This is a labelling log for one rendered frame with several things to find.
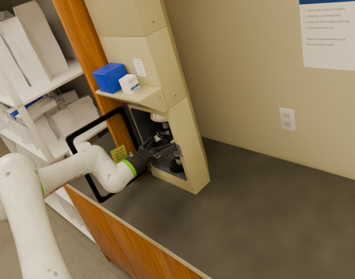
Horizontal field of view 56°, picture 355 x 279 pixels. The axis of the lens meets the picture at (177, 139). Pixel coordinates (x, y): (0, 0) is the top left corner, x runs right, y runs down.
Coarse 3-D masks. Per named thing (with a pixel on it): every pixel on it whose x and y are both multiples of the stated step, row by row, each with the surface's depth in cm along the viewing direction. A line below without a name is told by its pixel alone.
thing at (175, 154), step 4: (156, 132) 157; (160, 136) 154; (164, 136) 153; (172, 136) 153; (160, 140) 159; (164, 140) 155; (168, 140) 155; (172, 140) 155; (164, 144) 157; (176, 148) 158; (172, 152) 158; (176, 152) 159; (168, 156) 161; (172, 156) 160; (176, 156) 160; (168, 160) 163; (172, 160) 161; (176, 160) 161; (180, 160) 162; (172, 164) 163; (176, 164) 162; (180, 164) 163
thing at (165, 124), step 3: (162, 123) 155; (165, 123) 154; (168, 123) 155; (162, 126) 158; (165, 126) 155; (168, 126) 155; (159, 129) 156; (162, 129) 156; (165, 129) 155; (168, 129) 154; (159, 132) 155; (162, 132) 154; (165, 132) 153; (168, 132) 153; (171, 132) 153
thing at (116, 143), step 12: (108, 120) 155; (120, 120) 158; (72, 132) 146; (84, 132) 149; (96, 132) 153; (108, 132) 156; (120, 132) 160; (84, 144) 151; (96, 144) 154; (108, 144) 158; (120, 144) 162; (132, 144) 167; (120, 156) 164; (96, 180) 160; (108, 192) 166
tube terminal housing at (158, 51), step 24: (168, 24) 134; (120, 48) 135; (144, 48) 124; (168, 48) 128; (168, 72) 131; (168, 96) 134; (168, 120) 140; (192, 120) 147; (192, 144) 150; (192, 168) 154; (192, 192) 161
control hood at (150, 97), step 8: (144, 88) 134; (152, 88) 132; (160, 88) 130; (104, 96) 150; (112, 96) 137; (120, 96) 134; (128, 96) 132; (136, 96) 130; (144, 96) 127; (152, 96) 128; (160, 96) 131; (136, 104) 134; (144, 104) 126; (152, 104) 129; (160, 104) 132
